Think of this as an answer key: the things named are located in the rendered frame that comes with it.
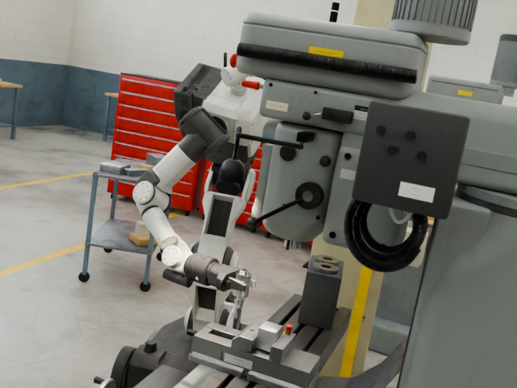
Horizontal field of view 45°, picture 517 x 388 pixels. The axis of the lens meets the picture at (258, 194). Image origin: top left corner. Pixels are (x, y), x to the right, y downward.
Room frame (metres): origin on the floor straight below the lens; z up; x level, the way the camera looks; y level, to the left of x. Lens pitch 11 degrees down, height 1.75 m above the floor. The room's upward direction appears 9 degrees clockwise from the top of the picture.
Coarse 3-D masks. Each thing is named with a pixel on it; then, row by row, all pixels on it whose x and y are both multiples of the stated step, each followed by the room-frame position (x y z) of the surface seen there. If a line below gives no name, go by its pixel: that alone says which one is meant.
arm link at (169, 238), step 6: (162, 234) 1.92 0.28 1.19; (168, 234) 1.92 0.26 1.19; (174, 234) 1.94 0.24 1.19; (162, 240) 1.91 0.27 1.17; (168, 240) 1.93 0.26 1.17; (174, 240) 1.95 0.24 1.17; (180, 240) 1.95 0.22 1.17; (162, 246) 1.93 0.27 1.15; (180, 246) 1.95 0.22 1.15; (186, 246) 1.95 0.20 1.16
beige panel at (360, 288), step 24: (360, 0) 3.45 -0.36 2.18; (384, 0) 3.41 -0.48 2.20; (360, 24) 3.44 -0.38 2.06; (384, 24) 3.40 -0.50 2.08; (360, 264) 3.36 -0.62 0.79; (360, 288) 3.35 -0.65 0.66; (360, 312) 3.34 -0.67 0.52; (360, 336) 3.33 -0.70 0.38; (336, 360) 3.37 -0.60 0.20; (360, 360) 3.32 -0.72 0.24
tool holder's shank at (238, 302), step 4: (236, 300) 1.77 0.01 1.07; (240, 300) 1.77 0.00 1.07; (244, 300) 1.78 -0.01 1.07; (236, 304) 1.77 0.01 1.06; (240, 304) 1.77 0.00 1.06; (236, 308) 1.77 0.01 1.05; (240, 308) 1.77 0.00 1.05; (236, 312) 1.77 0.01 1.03; (240, 312) 1.78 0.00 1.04; (236, 316) 1.77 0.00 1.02; (240, 316) 1.78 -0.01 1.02; (232, 320) 1.78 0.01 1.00; (236, 320) 1.77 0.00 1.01; (232, 324) 1.78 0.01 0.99; (236, 324) 1.77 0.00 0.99; (232, 328) 1.78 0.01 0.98; (236, 328) 1.78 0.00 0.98
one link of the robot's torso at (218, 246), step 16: (208, 176) 2.43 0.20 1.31; (208, 192) 2.38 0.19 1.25; (208, 208) 2.35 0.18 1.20; (224, 208) 2.39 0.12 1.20; (240, 208) 2.34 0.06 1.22; (208, 224) 2.37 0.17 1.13; (224, 224) 2.37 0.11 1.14; (208, 240) 2.30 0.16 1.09; (224, 240) 2.30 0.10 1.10; (224, 256) 2.27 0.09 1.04
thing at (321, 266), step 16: (320, 256) 2.20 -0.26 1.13; (320, 272) 2.05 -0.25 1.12; (336, 272) 2.06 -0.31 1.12; (304, 288) 2.04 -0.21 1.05; (320, 288) 2.03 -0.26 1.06; (336, 288) 2.02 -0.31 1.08; (304, 304) 2.03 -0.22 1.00; (320, 304) 2.03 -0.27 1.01; (336, 304) 2.02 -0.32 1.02; (304, 320) 2.03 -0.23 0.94; (320, 320) 2.03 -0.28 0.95
